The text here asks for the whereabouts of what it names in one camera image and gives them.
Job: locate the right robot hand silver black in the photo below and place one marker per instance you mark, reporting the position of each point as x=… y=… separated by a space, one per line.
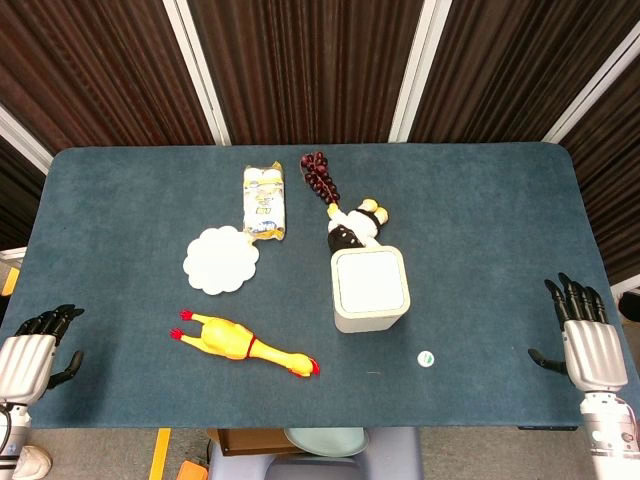
x=595 y=355

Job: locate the white shoe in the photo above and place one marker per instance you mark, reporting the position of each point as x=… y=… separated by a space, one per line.
x=35 y=462

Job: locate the pale green plate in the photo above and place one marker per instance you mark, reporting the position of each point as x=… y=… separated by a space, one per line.
x=330 y=442

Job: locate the yellow rubber chicken toy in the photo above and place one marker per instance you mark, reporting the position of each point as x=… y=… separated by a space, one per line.
x=230 y=340

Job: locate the white trash bin lid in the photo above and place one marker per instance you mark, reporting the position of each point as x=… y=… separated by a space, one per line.
x=370 y=285

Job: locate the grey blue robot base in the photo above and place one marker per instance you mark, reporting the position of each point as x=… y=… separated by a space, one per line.
x=390 y=457

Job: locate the orange floor object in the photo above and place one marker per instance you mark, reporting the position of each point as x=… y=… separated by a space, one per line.
x=192 y=471

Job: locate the white partition post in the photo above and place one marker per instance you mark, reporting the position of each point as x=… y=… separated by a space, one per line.
x=592 y=95
x=198 y=75
x=25 y=142
x=419 y=75

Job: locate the black white plush doll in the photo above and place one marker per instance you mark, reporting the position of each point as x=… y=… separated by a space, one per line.
x=355 y=225

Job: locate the brown corrugated partition panel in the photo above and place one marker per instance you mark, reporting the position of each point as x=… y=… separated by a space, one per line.
x=15 y=200
x=515 y=65
x=615 y=175
x=100 y=70
x=305 y=65

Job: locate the blue felt table cover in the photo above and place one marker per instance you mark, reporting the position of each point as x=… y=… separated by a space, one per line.
x=125 y=200

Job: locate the dark red grape bunch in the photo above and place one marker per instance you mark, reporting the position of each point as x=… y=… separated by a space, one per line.
x=320 y=180

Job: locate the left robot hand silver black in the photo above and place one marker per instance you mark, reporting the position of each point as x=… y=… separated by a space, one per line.
x=25 y=362

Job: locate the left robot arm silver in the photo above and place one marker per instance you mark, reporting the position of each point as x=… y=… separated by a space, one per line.
x=12 y=440

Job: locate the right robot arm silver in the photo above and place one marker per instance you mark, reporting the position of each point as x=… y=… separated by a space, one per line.
x=610 y=425

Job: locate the brown cardboard box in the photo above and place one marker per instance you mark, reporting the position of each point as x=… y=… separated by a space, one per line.
x=250 y=442

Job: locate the white scalloped tray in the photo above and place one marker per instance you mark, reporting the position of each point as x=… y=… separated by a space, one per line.
x=220 y=260

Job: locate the yellow floor stand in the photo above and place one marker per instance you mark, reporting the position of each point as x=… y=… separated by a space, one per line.
x=9 y=282

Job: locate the small white round container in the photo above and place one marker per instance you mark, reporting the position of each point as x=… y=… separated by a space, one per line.
x=426 y=359

